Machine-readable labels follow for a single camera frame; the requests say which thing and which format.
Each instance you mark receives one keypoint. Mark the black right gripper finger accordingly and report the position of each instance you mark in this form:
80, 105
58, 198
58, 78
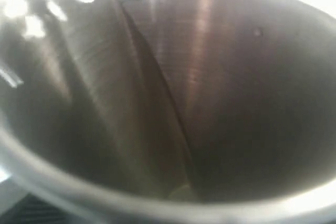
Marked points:
19, 206

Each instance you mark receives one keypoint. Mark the steel metal cup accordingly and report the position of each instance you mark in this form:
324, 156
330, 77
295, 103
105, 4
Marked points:
171, 111

